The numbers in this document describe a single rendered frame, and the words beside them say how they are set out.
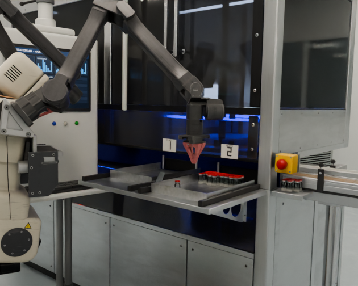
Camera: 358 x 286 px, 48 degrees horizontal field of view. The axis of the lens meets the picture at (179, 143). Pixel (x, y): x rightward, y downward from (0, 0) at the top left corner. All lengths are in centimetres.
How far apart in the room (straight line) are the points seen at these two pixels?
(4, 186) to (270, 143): 101
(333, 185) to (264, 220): 30
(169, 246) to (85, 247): 68
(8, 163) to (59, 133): 61
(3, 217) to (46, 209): 131
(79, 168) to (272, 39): 116
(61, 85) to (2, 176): 41
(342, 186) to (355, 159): 467
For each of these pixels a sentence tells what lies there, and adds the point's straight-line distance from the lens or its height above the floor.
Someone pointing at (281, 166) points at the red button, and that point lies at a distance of 158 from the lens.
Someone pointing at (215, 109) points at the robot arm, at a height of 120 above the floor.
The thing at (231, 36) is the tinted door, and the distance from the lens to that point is 176.
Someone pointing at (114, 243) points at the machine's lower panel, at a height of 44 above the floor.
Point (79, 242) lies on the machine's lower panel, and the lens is 259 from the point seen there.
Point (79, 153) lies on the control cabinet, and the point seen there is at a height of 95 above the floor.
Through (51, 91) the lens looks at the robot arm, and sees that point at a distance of 133.
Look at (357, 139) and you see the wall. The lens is 629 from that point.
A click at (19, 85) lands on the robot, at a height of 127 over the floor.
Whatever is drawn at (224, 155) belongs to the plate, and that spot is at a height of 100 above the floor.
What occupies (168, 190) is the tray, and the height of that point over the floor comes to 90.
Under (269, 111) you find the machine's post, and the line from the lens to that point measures 163.
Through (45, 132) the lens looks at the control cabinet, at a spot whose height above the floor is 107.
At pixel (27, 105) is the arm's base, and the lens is 133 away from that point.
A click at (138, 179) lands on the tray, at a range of 172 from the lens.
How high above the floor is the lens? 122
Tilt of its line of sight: 6 degrees down
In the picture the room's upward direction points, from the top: 1 degrees clockwise
